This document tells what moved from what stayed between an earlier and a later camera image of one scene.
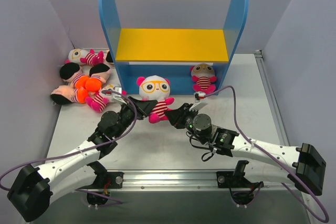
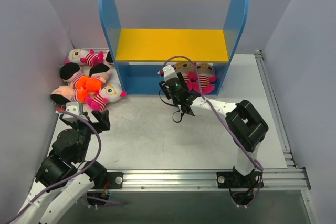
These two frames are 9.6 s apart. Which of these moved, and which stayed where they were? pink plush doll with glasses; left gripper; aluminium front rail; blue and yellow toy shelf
Moved: left gripper
Stayed: aluminium front rail; pink plush doll with glasses; blue and yellow toy shelf
